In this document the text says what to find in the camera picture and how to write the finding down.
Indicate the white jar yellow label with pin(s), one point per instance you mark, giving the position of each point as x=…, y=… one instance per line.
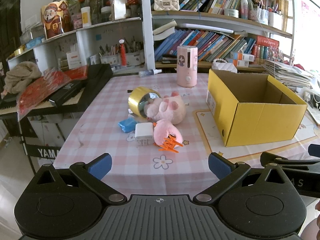
x=85, y=17

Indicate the red glossy packet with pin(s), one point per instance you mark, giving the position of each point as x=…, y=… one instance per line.
x=37, y=93

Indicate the stack of papers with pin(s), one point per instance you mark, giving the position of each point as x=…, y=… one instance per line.
x=285, y=73

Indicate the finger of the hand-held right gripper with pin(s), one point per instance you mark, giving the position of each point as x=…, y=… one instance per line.
x=314, y=150
x=275, y=158

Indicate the black electronic keyboard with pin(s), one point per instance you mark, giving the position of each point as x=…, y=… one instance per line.
x=96, y=80

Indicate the white shelf unit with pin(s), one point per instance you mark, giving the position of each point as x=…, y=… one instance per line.
x=85, y=33

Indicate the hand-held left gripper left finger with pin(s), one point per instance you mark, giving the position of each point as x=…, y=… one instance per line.
x=101, y=166

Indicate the pink fluffy plush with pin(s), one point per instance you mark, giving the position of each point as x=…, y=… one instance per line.
x=163, y=131

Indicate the white cup with pens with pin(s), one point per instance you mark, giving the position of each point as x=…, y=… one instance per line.
x=275, y=20

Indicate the beige cloth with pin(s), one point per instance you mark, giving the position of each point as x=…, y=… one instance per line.
x=21, y=76

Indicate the pink plush pig toy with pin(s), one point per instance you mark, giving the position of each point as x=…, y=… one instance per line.
x=170, y=107

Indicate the white charger plug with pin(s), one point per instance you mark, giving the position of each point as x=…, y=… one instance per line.
x=143, y=131

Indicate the white round jar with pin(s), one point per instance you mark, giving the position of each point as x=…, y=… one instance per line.
x=231, y=13

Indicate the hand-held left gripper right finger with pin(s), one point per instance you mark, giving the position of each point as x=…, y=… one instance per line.
x=220, y=165

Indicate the tall wooden bookshelf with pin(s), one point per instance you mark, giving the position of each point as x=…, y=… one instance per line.
x=147, y=30

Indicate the stack of lying books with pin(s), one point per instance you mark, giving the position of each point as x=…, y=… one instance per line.
x=163, y=31

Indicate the yellow cardboard box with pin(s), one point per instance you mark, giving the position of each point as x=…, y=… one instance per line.
x=262, y=122

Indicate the orange hair claw clip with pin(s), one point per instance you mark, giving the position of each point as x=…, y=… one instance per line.
x=170, y=145

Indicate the gold tape roll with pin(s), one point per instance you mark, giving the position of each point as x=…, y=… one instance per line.
x=136, y=98

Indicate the blue plastic packet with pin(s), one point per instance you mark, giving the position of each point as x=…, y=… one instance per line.
x=127, y=125

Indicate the small blue white card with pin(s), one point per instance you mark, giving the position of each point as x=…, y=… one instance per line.
x=94, y=60

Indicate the teal plastic toy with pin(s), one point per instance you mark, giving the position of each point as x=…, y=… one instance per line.
x=143, y=105

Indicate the black keyboard stand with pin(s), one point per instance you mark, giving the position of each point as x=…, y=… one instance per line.
x=46, y=152

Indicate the black stapler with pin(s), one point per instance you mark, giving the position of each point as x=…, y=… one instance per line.
x=170, y=60

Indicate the white pen holder with pens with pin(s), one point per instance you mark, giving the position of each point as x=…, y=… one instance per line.
x=110, y=59

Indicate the red tassel ornament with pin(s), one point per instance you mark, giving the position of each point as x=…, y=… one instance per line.
x=122, y=53

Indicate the orange white small boxes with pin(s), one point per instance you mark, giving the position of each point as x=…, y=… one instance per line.
x=241, y=57

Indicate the long black box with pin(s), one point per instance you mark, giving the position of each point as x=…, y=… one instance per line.
x=66, y=92

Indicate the white box red label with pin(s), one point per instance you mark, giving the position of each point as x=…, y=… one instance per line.
x=73, y=60

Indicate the red flat box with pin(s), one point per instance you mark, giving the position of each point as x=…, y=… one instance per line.
x=77, y=73

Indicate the fortune god figure bag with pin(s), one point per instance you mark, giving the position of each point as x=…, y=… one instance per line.
x=53, y=18

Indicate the row of blue books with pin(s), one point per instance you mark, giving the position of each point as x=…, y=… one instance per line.
x=200, y=43

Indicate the white tall bottle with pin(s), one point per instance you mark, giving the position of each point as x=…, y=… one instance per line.
x=244, y=7

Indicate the small spray bottle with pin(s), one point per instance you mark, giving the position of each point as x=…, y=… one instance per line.
x=148, y=73

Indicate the white tube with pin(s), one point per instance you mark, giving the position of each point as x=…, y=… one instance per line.
x=117, y=67

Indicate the pink humidifier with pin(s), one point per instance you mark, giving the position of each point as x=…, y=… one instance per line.
x=187, y=66

